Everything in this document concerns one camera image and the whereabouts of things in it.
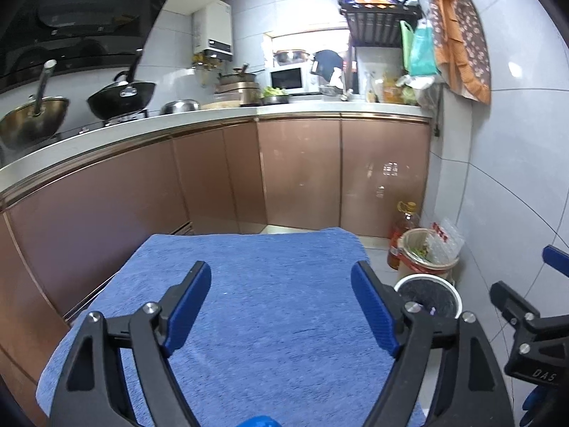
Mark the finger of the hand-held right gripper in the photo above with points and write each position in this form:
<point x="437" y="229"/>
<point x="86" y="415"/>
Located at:
<point x="506" y="298"/>
<point x="558" y="261"/>

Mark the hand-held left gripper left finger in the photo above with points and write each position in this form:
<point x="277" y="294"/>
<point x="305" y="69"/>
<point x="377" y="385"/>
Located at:
<point x="186" y="311"/>

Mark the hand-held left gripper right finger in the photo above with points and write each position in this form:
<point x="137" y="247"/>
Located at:
<point x="375" y="309"/>

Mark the white trash bin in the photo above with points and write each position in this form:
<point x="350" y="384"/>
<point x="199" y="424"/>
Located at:
<point x="402" y="285"/>

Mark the beige trash bin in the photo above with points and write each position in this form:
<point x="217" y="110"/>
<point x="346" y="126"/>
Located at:
<point x="413" y="267"/>

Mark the black bin liner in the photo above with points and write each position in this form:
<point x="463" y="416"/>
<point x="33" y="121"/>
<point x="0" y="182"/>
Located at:
<point x="431" y="296"/>

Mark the green vegetable scraps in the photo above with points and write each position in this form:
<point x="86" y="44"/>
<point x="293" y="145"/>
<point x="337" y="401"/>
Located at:
<point x="420" y="252"/>

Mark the blue towel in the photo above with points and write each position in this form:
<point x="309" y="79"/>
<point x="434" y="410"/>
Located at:
<point x="266" y="320"/>

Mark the cooking oil bottle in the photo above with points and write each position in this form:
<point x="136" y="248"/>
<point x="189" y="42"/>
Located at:
<point x="402" y="231"/>

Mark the clear plastic packaging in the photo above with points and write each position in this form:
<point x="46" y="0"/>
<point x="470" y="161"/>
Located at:
<point x="446" y="240"/>

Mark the brown cabinet door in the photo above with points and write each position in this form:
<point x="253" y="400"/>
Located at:
<point x="300" y="173"/>
<point x="200" y="182"/>
<point x="98" y="213"/>
<point x="244" y="173"/>
<point x="384" y="178"/>

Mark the steel bowl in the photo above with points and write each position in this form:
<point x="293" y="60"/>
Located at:
<point x="180" y="106"/>

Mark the black gas stove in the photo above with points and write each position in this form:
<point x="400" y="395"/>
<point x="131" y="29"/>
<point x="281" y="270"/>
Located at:
<point x="89" y="128"/>

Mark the yellow bottle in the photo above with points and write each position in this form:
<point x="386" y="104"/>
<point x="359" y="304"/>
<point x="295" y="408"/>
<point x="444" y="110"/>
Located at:
<point x="390" y="91"/>

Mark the clear plastic bag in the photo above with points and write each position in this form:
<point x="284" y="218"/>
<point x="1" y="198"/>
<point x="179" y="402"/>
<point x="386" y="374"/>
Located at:
<point x="420" y="91"/>

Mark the clear bottle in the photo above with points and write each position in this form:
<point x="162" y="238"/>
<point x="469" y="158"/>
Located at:
<point x="371" y="89"/>

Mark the black wok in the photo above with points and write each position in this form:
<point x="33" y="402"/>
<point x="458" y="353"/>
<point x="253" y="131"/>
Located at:
<point x="120" y="98"/>

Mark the beige cooking pot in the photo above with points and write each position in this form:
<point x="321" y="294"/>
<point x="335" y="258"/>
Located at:
<point x="238" y="93"/>

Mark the bowl of green vegetables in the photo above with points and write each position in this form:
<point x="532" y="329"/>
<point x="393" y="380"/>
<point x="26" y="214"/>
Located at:
<point x="275" y="94"/>

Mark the orange patterned apron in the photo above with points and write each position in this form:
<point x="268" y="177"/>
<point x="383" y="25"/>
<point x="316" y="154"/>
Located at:
<point x="462" y="35"/>

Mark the white microwave oven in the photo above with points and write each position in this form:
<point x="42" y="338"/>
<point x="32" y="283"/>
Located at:
<point x="289" y="79"/>

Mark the green plastic bag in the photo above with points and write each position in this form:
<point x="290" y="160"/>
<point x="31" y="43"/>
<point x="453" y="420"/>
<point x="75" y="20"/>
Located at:
<point x="422" y="53"/>

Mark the dark blue cloth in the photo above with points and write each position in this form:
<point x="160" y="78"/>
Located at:
<point x="326" y="64"/>

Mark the steel basin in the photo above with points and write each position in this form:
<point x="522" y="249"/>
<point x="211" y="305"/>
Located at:
<point x="291" y="56"/>

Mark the white water heater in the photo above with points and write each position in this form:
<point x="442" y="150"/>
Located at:
<point x="213" y="26"/>

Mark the black dish rack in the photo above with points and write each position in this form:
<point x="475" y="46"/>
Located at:
<point x="378" y="13"/>

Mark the black range hood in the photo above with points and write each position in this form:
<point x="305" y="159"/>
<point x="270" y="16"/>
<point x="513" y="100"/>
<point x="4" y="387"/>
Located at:
<point x="80" y="13"/>

